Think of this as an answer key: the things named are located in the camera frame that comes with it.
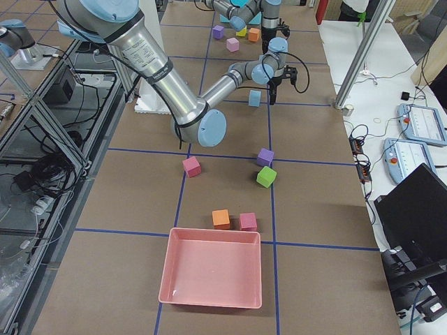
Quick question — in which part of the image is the purple foam block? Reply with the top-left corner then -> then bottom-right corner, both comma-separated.
212,25 -> 225,40
256,148 -> 274,167

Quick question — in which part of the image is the orange foam block right side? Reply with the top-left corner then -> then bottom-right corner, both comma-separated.
212,209 -> 230,230

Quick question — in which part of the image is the orange foam block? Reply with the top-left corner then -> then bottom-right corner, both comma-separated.
248,28 -> 261,43
212,209 -> 230,230

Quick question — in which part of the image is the orange foam block left side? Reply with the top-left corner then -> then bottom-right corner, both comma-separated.
248,28 -> 261,43

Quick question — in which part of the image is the light blue block arm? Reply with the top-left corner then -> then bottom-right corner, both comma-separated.
248,90 -> 262,107

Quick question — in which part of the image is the green foam block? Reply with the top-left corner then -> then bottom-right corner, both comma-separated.
256,166 -> 277,188

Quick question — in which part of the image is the black laptop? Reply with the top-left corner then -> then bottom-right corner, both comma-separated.
373,162 -> 447,292

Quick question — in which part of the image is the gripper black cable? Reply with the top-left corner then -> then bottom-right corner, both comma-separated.
260,52 -> 311,94

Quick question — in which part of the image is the teach pendant near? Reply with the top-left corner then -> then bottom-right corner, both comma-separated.
383,137 -> 437,184

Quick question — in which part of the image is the small metal cylinder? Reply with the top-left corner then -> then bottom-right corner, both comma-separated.
342,104 -> 354,117

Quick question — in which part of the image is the aluminium frame post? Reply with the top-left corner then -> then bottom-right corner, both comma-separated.
333,0 -> 396,110

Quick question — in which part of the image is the purple foam block right side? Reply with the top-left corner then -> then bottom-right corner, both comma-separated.
256,148 -> 274,167

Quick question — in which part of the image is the teach pendant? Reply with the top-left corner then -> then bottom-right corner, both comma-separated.
397,103 -> 446,147
383,137 -> 437,184

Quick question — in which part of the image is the pink plastic bin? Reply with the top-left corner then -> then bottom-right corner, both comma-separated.
159,228 -> 263,309

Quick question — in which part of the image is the aluminium side frame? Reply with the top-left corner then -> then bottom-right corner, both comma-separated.
1,43 -> 126,334

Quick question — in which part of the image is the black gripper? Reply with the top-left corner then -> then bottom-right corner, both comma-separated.
268,65 -> 298,105
261,19 -> 290,49

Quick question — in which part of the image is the light pink foam block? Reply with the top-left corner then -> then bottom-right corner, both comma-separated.
226,38 -> 240,52

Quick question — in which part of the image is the blue plastic bin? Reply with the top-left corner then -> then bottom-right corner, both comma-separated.
214,1 -> 261,29

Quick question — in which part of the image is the teach pendant far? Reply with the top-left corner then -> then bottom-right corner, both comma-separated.
397,103 -> 446,147

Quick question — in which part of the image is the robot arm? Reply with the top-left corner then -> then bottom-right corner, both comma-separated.
202,0 -> 290,53
52,1 -> 288,147

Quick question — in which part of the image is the purple foam block left side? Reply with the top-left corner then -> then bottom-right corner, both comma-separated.
212,25 -> 225,40

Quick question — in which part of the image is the dark pink foam block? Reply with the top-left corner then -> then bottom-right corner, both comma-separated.
239,212 -> 258,232

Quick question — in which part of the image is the magenta foam block near pedestal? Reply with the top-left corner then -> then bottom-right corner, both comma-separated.
182,156 -> 201,178

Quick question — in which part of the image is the yellow foam block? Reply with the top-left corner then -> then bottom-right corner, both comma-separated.
235,27 -> 247,37

